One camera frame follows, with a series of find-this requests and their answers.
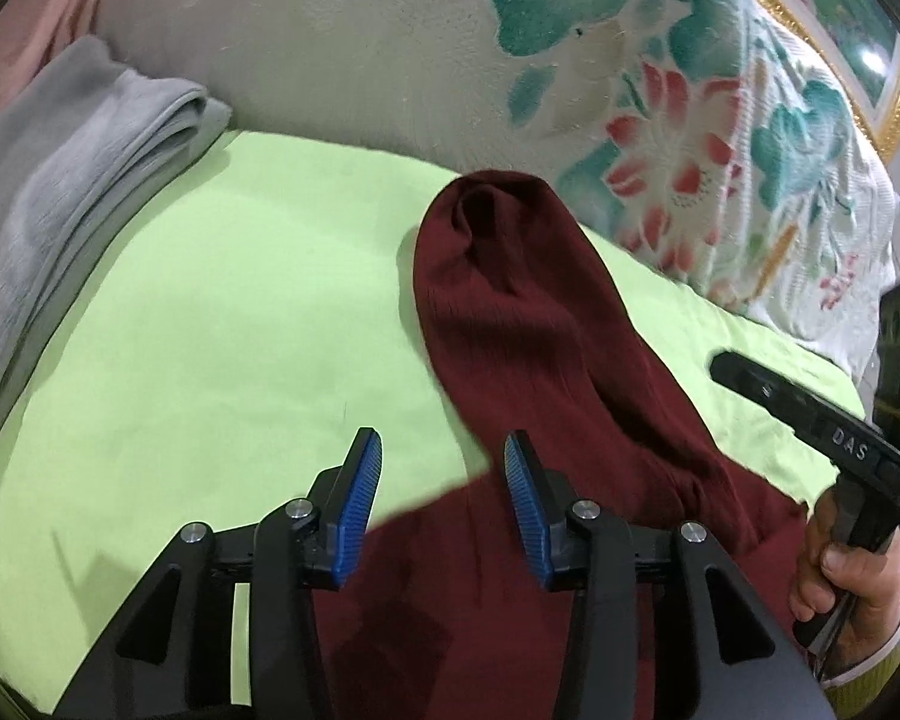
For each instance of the gold framed picture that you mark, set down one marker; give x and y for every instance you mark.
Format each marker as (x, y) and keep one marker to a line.
(896, 112)

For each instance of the maroon knit sweater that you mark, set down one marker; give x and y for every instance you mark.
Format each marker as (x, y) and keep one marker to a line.
(532, 315)

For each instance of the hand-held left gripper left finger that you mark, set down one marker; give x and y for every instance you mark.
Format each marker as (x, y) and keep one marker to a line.
(356, 510)

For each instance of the pink printed quilt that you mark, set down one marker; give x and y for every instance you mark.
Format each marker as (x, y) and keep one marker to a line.
(37, 37)

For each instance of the person's right hand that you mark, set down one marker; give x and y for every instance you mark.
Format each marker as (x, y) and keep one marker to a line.
(862, 585)

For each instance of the grey folded towel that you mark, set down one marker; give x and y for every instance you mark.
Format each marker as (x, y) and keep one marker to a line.
(60, 187)

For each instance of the person's right forearm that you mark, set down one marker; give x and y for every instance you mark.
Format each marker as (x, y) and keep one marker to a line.
(874, 671)

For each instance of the light green bed sheet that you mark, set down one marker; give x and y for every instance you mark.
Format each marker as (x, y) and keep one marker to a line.
(232, 315)

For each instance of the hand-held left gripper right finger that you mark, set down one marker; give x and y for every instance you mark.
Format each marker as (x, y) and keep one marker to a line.
(529, 510)

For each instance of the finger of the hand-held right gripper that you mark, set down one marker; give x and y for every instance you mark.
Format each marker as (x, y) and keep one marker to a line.
(757, 386)

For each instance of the white floral blanket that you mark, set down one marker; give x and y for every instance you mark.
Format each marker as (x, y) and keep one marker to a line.
(382, 37)

